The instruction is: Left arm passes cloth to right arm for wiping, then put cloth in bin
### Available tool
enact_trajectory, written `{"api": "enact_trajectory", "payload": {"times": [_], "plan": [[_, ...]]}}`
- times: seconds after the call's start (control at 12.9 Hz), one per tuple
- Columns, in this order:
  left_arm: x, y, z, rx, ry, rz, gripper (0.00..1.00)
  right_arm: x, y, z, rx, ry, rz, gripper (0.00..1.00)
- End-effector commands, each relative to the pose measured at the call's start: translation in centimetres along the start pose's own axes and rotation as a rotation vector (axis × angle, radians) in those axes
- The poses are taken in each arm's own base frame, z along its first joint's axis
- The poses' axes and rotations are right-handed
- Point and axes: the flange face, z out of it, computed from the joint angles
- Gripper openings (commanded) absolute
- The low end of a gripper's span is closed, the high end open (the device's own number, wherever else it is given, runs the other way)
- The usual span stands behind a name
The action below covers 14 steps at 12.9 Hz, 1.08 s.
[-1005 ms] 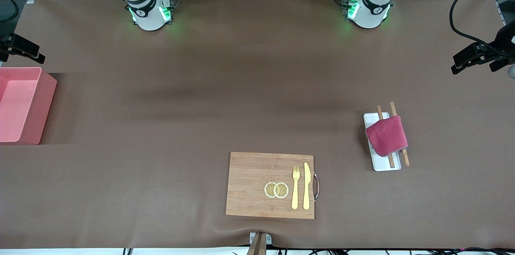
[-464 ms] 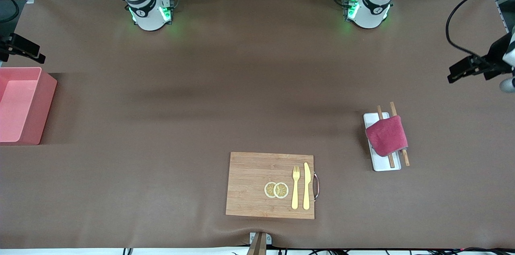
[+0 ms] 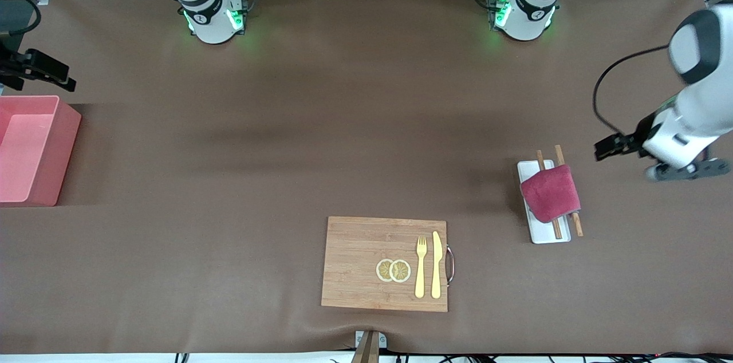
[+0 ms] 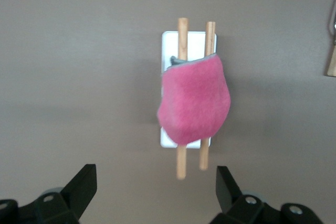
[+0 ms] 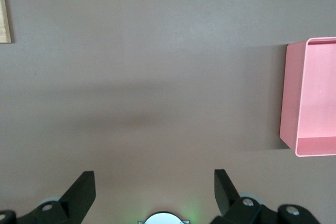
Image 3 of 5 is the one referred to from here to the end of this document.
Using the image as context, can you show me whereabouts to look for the red cloth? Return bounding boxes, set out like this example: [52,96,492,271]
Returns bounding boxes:
[520,164,582,224]

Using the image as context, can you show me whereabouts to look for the pink plastic bin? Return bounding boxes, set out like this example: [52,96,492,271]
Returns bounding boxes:
[0,96,82,207]

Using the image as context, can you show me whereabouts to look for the white rectangular tray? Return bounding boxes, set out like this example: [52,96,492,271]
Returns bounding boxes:
[517,160,572,244]

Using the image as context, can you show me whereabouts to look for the yellow plastic knife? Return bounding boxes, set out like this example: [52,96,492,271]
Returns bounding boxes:
[431,231,443,299]

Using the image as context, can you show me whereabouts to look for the yellow plastic fork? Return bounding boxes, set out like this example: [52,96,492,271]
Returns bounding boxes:
[415,235,428,299]

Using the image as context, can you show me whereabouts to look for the bamboo cutting board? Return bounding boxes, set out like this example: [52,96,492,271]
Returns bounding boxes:
[321,216,456,313]

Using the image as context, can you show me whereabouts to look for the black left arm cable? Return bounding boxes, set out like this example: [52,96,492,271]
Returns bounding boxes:
[593,45,672,136]

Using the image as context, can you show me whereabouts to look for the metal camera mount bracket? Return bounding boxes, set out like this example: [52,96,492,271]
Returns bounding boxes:
[351,330,388,363]

